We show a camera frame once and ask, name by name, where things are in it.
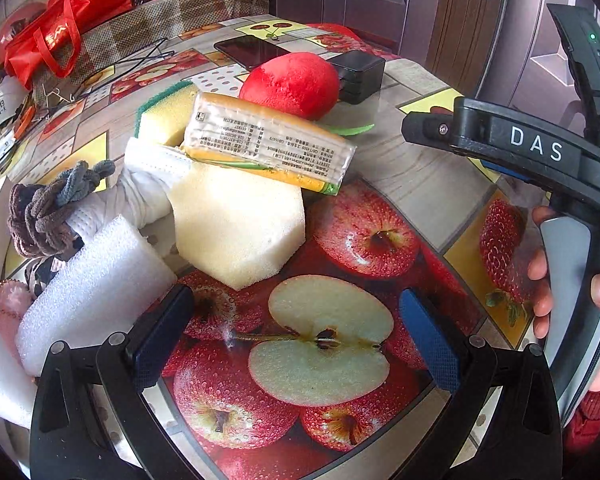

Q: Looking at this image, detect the white foam block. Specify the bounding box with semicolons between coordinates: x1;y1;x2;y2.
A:
16;216;176;377

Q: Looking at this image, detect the red plush apple toy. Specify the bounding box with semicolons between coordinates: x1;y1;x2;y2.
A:
239;52;340;120

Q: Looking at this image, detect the pink plush toy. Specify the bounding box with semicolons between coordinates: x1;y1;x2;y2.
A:
0;280;34;360

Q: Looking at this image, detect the cream foam sponge block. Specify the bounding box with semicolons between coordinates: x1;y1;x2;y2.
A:
169;162;306;290

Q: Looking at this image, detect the white cloth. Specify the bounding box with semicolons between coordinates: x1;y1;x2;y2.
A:
66;138;194;242

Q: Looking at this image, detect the yellow packaged snack bar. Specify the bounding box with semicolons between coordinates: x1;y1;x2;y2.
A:
180;92;355;196

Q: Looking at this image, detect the yellow green dish sponge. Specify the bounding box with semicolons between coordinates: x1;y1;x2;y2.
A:
134;81;198;148

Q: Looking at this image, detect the cow print cloth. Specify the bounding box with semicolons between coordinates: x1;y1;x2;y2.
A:
24;256;68;298

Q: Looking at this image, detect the black power adapter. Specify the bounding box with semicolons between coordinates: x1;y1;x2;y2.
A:
328;50;386;104

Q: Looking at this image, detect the black smartphone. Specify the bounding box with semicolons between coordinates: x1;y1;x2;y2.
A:
214;36;287;70

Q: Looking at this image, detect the white helmet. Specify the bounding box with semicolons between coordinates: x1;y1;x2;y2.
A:
0;76;29;127

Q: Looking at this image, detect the plaid blanket bundle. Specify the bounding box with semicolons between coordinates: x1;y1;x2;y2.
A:
32;0;268;103

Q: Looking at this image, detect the pink red helmet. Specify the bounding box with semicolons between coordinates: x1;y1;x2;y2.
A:
0;2;46;65

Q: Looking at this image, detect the red tote bag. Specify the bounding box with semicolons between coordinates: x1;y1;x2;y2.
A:
4;0;132;90

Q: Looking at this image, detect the black cable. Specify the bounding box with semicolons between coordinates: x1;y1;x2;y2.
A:
69;37;176;99

